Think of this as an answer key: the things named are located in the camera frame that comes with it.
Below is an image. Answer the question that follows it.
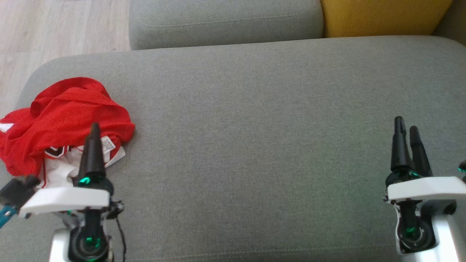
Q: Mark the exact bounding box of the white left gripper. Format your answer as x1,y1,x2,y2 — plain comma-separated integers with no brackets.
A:
19,123,114,219

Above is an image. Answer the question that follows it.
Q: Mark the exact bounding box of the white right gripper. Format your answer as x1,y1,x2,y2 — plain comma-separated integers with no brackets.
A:
383,116,466,204

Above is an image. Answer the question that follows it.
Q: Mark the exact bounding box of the red white jersey shirt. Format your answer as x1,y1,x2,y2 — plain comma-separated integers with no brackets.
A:
30,76,136,188

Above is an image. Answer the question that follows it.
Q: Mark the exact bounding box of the yellow cushion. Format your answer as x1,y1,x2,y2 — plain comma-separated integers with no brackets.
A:
320,0,454,38

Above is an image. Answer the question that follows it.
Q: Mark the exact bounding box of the grey sofa seat cushion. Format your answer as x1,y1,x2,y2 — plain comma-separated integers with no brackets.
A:
15,35,466,262

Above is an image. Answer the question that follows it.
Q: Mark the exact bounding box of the grey sofa back cushion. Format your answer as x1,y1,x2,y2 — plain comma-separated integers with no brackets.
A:
129,0,324,51

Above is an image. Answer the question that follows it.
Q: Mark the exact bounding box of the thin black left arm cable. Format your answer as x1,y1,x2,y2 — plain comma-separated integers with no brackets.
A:
109,209,127,262

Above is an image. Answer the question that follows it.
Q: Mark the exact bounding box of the blue left camera connector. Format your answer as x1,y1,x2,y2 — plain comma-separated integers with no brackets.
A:
0,206,17,228

